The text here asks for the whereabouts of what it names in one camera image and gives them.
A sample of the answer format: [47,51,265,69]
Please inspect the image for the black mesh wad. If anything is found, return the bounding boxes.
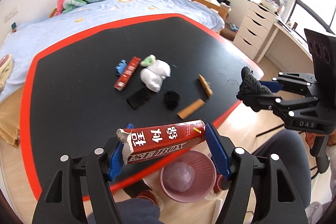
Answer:
[236,67,273,100]

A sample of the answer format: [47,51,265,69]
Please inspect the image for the torn red cardboard box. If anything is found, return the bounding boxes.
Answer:
[116,120,205,165]

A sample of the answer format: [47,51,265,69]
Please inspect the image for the brown wooden strip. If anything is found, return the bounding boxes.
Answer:
[177,98,205,119]

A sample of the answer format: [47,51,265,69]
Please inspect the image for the wooden clip piece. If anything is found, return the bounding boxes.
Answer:
[198,74,213,98]

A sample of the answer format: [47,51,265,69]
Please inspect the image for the black rectangular piece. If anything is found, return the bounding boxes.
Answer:
[126,87,153,110]

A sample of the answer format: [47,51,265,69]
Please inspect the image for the black round wad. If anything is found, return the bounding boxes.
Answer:
[164,91,180,110]

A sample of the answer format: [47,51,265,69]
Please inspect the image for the left black shoe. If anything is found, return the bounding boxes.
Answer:
[123,179,164,210]

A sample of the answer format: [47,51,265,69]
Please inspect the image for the white desk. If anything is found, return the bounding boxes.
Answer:
[255,21,314,74]

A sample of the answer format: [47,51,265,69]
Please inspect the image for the pink waste bin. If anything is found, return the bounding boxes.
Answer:
[159,150,217,203]

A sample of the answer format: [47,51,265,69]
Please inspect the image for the white tube on floor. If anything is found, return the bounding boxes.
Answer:
[211,198,224,224]

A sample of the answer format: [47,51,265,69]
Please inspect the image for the left leg blue trousers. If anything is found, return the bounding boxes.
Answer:
[86,197,162,224]

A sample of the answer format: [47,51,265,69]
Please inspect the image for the white drawer cabinet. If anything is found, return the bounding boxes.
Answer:
[233,2,276,60]

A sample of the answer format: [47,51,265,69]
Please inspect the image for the red and black table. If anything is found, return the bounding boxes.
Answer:
[20,14,263,198]

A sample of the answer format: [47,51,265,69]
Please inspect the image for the blue plastic piece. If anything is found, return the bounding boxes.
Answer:
[116,59,127,76]

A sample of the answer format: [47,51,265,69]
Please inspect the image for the white crumpled cloth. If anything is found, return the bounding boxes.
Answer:
[140,55,171,93]

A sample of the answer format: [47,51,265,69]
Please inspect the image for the long red box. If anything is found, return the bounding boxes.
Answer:
[114,56,141,91]

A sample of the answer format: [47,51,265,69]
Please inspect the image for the folded beige and pink blankets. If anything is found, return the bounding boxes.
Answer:
[0,54,13,91]

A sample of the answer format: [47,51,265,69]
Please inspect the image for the bed with blue sheet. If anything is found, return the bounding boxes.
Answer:
[1,0,231,146]

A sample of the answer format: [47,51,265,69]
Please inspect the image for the striped green plush toy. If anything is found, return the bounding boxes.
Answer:
[63,0,87,13]

